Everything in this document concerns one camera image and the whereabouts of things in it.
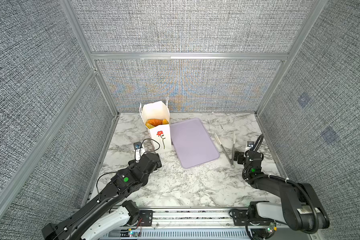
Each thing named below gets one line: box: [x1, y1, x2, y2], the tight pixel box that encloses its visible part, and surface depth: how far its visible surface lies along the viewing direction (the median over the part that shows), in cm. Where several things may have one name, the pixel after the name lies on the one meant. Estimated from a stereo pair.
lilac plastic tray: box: [170, 117, 220, 169], surface depth 103 cm
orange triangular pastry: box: [146, 119, 164, 127], surface depth 96 cm
